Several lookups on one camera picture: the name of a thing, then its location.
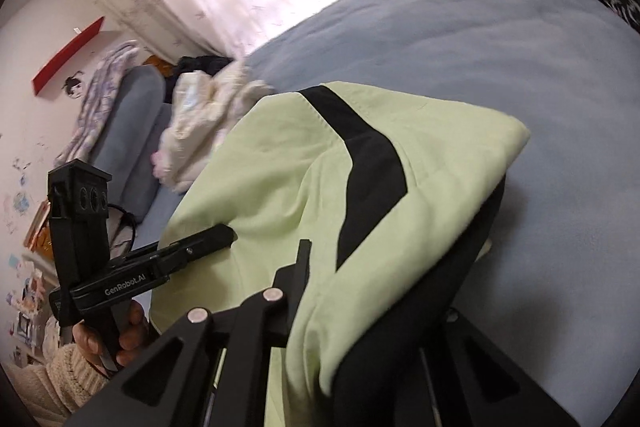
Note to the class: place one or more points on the black and white patterned clothes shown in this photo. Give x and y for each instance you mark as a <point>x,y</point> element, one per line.
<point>622,4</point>

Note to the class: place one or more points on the blue wall sticker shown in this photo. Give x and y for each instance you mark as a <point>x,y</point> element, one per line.
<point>21,202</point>

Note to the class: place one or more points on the black cloth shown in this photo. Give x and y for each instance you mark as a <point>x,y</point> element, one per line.
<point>200,64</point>

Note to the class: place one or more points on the white puffer jacket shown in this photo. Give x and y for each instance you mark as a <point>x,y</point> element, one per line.
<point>200,117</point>

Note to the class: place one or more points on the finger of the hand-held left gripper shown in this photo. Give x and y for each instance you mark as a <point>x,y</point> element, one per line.
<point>210,239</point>

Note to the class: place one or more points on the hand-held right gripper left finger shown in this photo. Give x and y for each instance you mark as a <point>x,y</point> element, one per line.
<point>295,277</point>

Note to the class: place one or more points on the white and pink cat plush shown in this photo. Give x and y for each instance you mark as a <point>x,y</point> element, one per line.
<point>161,164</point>

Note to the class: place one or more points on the person's left hand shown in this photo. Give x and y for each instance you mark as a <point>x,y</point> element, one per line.
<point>135,327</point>

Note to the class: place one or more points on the person's left forearm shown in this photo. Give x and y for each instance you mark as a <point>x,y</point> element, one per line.
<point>55,382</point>

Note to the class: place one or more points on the blue fleece bed blanket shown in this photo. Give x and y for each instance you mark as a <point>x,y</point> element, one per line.
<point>500,82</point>

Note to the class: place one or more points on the red wall shelf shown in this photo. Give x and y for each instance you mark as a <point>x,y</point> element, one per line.
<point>65,57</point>

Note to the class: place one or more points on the face wall sticker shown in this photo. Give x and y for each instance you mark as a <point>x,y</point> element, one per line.
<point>74,84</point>

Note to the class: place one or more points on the purple floral quilt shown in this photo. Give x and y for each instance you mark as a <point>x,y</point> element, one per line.
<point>105,87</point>

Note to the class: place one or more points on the green and black hooded jacket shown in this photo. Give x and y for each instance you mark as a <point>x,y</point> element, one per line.
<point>280,187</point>

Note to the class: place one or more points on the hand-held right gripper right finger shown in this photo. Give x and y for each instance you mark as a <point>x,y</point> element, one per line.
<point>475,357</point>

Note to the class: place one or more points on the grey-blue folded blanket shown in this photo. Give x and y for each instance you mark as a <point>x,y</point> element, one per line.
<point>130,112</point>
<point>145,157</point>

